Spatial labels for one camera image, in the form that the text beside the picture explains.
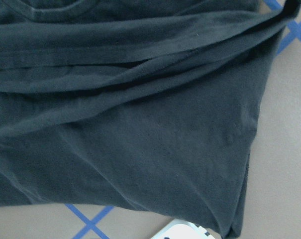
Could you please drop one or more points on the black graphic t-shirt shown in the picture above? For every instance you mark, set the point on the black graphic t-shirt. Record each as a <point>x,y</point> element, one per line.
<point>147,105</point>

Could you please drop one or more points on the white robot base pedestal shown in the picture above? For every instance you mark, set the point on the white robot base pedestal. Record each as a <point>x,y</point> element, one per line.
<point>180,229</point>

